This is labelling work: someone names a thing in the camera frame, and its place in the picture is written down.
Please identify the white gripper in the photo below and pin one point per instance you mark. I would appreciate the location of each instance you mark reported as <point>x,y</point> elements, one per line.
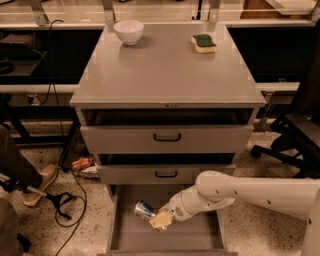
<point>174,207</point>

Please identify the silver blue redbull can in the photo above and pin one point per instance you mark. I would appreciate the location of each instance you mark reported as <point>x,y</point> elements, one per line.
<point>144,211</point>

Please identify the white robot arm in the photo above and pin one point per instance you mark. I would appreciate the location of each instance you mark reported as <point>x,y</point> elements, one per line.
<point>214,190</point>

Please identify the bottom grey open drawer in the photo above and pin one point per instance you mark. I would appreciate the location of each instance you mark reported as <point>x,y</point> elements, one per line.
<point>131,236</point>

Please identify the middle grey drawer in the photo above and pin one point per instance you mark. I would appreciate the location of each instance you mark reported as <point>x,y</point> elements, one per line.
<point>157,174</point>

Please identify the top grey drawer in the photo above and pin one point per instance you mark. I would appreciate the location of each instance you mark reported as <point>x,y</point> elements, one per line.
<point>165,139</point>

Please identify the grey metal drawer cabinet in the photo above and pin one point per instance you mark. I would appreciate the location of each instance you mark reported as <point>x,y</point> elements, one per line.
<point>164,81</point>

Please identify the orange snack packet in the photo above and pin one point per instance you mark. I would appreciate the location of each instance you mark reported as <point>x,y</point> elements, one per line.
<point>83,163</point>

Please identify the black grabber tool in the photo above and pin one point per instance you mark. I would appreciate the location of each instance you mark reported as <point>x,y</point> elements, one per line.
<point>9,184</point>

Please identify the tan shoe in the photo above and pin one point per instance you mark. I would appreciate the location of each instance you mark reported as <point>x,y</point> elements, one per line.
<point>48,175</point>

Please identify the person's knee brown trousers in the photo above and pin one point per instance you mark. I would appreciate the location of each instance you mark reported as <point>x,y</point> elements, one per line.
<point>9,244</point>

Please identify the black office chair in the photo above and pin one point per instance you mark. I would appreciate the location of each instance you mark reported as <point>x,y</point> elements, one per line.
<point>299,129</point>

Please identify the person's leg brown trousers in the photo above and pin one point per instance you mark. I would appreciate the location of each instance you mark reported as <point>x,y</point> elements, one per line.
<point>13,164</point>

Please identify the yellow green sponge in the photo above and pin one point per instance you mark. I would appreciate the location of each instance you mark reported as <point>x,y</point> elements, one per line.
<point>203,43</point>

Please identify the white ceramic bowl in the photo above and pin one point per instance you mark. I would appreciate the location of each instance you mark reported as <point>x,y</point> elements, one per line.
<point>129,32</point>

